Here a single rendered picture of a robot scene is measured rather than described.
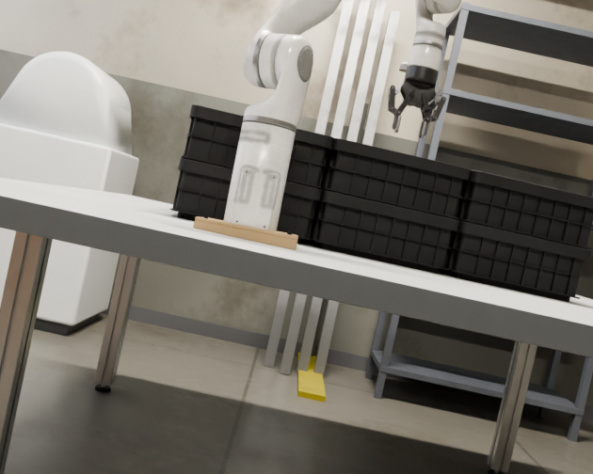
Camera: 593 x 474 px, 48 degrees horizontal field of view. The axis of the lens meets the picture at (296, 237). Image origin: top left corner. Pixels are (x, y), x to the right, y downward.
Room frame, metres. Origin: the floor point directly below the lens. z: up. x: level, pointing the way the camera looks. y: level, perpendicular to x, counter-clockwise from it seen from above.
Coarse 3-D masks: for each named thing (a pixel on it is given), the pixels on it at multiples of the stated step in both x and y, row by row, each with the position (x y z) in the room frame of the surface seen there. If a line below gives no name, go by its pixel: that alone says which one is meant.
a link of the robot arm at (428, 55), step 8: (416, 48) 1.55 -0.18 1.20; (424, 48) 1.54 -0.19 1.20; (432, 48) 1.54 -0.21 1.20; (440, 48) 1.56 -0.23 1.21; (416, 56) 1.55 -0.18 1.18; (424, 56) 1.54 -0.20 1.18; (432, 56) 1.54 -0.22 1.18; (440, 56) 1.56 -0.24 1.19; (400, 64) 1.63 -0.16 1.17; (408, 64) 1.57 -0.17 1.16; (416, 64) 1.55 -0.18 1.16; (424, 64) 1.54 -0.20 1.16; (432, 64) 1.54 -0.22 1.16; (440, 64) 1.57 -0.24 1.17
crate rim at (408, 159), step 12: (336, 144) 1.37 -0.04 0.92; (348, 144) 1.37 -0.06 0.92; (360, 144) 1.37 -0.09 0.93; (372, 156) 1.37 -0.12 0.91; (384, 156) 1.37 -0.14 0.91; (396, 156) 1.38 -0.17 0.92; (408, 156) 1.38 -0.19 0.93; (420, 168) 1.38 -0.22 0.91; (432, 168) 1.38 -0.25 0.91; (444, 168) 1.39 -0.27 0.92; (456, 168) 1.39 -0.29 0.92; (468, 168) 1.39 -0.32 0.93; (468, 180) 1.40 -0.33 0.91
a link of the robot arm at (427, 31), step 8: (416, 0) 1.57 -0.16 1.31; (424, 0) 1.56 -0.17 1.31; (416, 8) 1.57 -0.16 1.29; (424, 8) 1.57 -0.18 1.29; (416, 16) 1.57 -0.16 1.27; (424, 16) 1.57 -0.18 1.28; (432, 16) 1.60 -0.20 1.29; (416, 24) 1.58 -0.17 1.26; (424, 24) 1.55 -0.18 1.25; (432, 24) 1.54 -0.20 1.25; (440, 24) 1.55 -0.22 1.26; (416, 32) 1.57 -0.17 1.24; (424, 32) 1.55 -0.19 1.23; (432, 32) 1.54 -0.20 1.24; (440, 32) 1.55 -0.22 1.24; (416, 40) 1.56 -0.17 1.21; (424, 40) 1.55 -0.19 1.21; (432, 40) 1.54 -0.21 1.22; (440, 40) 1.55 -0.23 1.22
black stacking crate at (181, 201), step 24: (192, 168) 1.34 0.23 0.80; (216, 168) 1.34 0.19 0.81; (192, 192) 1.35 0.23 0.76; (216, 192) 1.35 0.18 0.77; (288, 192) 1.36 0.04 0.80; (312, 192) 1.36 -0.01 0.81; (192, 216) 1.36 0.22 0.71; (216, 216) 1.35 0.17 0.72; (288, 216) 1.37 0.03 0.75; (312, 216) 1.40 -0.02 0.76
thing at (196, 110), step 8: (192, 104) 1.35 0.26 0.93; (192, 112) 1.34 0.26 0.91; (200, 112) 1.34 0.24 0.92; (208, 112) 1.34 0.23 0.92; (216, 112) 1.34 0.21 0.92; (224, 112) 1.34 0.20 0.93; (216, 120) 1.34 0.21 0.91; (224, 120) 1.34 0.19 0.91; (232, 120) 1.34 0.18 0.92; (240, 120) 1.34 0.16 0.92; (296, 128) 1.36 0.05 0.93; (296, 136) 1.36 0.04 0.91; (304, 136) 1.36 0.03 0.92; (312, 136) 1.36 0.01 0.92; (320, 136) 1.36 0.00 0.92; (328, 136) 1.36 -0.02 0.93; (320, 144) 1.36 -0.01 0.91; (328, 144) 1.36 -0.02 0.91
